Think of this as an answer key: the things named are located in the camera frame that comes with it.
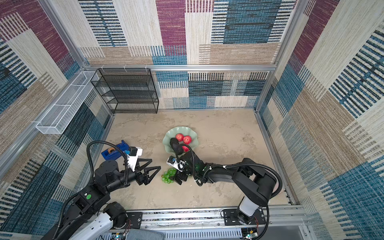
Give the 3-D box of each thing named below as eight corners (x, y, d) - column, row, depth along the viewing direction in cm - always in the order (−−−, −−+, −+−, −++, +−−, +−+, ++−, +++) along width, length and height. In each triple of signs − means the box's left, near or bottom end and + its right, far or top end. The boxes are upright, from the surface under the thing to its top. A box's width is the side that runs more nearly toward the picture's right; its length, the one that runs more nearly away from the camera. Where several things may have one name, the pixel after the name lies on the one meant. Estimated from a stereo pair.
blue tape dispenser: (105, 158, 97) (100, 153, 92) (127, 143, 104) (123, 138, 98) (109, 164, 94) (105, 159, 89) (131, 149, 101) (128, 144, 96)
